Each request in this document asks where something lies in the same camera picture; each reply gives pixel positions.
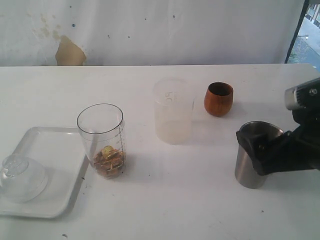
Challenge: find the translucent white plastic container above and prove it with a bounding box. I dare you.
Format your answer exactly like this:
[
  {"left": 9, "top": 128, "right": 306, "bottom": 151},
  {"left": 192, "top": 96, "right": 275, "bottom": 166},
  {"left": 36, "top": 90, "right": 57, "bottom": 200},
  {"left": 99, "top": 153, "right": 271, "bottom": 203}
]
[{"left": 153, "top": 78, "right": 195, "bottom": 145}]

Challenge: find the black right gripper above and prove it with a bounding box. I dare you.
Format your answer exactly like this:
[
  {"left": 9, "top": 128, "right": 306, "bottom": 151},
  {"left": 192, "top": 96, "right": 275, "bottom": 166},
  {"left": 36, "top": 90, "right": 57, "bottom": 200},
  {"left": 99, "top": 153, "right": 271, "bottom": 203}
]
[{"left": 236, "top": 108, "right": 320, "bottom": 176}]

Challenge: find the clear plastic shaker cup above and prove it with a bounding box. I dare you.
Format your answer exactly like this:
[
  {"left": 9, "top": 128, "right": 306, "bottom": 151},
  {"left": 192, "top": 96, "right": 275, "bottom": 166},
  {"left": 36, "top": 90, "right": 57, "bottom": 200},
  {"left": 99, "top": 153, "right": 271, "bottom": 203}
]
[{"left": 76, "top": 103, "right": 126, "bottom": 179}]

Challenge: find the white plastic tray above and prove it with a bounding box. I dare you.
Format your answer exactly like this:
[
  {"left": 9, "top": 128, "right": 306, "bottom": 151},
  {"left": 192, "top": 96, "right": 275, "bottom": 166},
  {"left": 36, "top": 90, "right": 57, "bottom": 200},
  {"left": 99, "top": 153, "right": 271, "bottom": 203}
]
[{"left": 0, "top": 126, "right": 88, "bottom": 219}]

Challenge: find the stainless steel cup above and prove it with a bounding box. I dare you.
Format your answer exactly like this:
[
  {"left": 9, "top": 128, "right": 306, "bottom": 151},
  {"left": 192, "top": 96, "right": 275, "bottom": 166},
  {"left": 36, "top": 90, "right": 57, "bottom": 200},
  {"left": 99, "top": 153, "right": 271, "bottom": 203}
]
[{"left": 234, "top": 121, "right": 284, "bottom": 189}]

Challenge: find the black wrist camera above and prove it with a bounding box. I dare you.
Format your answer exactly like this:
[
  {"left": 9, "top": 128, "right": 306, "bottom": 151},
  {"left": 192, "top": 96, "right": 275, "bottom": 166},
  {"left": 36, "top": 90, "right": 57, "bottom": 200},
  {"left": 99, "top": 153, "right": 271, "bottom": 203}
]
[{"left": 284, "top": 77, "right": 320, "bottom": 111}]

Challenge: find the clear plastic shaker lid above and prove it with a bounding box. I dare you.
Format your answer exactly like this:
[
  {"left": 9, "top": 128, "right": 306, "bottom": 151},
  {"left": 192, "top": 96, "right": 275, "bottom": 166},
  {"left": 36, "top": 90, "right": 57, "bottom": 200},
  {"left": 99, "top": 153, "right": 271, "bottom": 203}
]
[{"left": 0, "top": 154, "right": 49, "bottom": 203}]

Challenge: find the dark window frame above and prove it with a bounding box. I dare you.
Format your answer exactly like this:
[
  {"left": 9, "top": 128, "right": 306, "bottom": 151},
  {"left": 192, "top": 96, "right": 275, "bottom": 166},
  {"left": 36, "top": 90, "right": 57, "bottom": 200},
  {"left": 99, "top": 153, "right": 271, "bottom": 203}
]
[{"left": 284, "top": 0, "right": 310, "bottom": 64}]

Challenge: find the brown wooden cup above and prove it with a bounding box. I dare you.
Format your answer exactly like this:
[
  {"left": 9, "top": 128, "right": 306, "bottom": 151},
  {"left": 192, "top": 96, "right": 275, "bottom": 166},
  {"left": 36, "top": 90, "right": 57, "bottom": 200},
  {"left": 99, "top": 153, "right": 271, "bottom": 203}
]
[{"left": 204, "top": 82, "right": 234, "bottom": 117}]

